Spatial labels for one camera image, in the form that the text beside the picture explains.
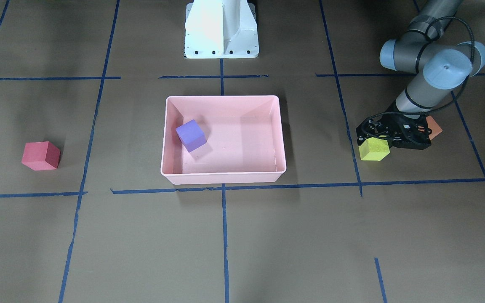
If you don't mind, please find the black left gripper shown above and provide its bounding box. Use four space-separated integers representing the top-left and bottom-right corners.
384 114 432 150

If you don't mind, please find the purple foam block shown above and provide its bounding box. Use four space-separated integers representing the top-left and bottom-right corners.
176 120 207 153

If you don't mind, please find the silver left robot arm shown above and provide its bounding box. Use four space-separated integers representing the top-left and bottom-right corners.
357 0 485 150

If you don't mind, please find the pink plastic bin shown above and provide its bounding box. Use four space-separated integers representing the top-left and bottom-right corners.
160 95 287 185

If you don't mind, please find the orange foam block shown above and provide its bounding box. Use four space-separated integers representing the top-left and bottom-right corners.
426 116 442 140

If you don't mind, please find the yellow foam block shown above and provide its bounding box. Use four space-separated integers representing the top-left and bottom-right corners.
359 138 390 161

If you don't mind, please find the red foam block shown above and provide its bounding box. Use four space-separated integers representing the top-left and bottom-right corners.
21 141 61 171

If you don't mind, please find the white pedestal column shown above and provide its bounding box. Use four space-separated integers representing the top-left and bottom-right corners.
184 0 260 59

